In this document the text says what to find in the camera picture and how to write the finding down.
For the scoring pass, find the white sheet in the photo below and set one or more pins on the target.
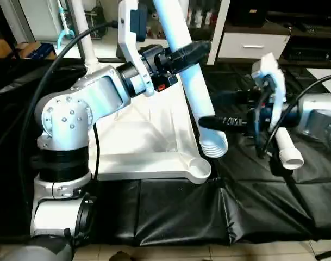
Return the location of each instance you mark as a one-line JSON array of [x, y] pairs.
[[325, 73]]

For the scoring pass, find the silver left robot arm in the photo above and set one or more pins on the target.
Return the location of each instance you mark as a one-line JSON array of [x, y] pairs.
[[73, 125]]

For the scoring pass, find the white glass-door cabinet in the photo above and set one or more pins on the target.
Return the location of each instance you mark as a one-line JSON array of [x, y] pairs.
[[208, 22]]

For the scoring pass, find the white plastic table top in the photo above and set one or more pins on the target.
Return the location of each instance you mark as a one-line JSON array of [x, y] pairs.
[[149, 147]]

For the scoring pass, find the white low drawer unit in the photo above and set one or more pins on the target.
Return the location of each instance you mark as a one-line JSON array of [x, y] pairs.
[[255, 46]]

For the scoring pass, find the black work mat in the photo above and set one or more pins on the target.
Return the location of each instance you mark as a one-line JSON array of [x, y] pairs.
[[176, 212]]

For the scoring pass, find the blue cardboard box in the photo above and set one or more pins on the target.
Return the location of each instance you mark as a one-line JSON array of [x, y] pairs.
[[37, 50]]

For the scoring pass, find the white plastic table leg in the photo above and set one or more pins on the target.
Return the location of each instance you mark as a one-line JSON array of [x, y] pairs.
[[290, 149], [195, 98], [86, 38]]

